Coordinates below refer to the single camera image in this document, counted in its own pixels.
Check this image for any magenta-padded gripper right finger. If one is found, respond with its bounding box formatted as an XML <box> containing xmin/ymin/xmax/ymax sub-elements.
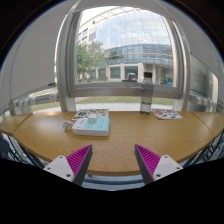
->
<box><xmin>134</xmin><ymin>143</ymin><xmax>184</xmax><ymax>186</ymax></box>

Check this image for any grey window handle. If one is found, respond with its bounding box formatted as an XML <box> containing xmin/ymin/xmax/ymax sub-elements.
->
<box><xmin>122</xmin><ymin>72</ymin><xmax>138</xmax><ymax>83</ymax></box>

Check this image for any colourful sticker sheet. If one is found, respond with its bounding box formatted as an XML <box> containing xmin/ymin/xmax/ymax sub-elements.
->
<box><xmin>71</xmin><ymin>108</ymin><xmax>110</xmax><ymax>121</ymax></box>
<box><xmin>151</xmin><ymin>108</ymin><xmax>184</xmax><ymax>120</ymax></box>

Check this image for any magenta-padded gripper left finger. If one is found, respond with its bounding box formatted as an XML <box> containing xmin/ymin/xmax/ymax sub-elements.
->
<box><xmin>43</xmin><ymin>143</ymin><xmax>94</xmax><ymax>187</ymax></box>

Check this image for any glass-fronted building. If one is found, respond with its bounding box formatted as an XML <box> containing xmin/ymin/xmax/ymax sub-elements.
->
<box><xmin>77</xmin><ymin>6</ymin><xmax>174</xmax><ymax>86</ymax></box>

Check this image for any green tree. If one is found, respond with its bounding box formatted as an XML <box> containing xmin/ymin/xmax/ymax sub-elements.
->
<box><xmin>76</xmin><ymin>41</ymin><xmax>108</xmax><ymax>83</ymax></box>

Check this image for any white radiator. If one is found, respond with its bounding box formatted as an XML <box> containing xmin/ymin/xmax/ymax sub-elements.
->
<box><xmin>189</xmin><ymin>94</ymin><xmax>218</xmax><ymax>108</ymax></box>
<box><xmin>12</xmin><ymin>92</ymin><xmax>59</xmax><ymax>114</ymax></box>

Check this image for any white power plug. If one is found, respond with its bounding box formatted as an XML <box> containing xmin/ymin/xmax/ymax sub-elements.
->
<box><xmin>61</xmin><ymin>120</ymin><xmax>74</xmax><ymax>131</ymax></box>

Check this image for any grey window frame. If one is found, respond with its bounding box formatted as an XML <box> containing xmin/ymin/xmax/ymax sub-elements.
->
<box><xmin>54</xmin><ymin>0</ymin><xmax>193</xmax><ymax>113</ymax></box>

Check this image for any clear bottle with black cap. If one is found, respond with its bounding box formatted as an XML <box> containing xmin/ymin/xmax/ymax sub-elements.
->
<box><xmin>139</xmin><ymin>71</ymin><xmax>155</xmax><ymax>116</ymax></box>

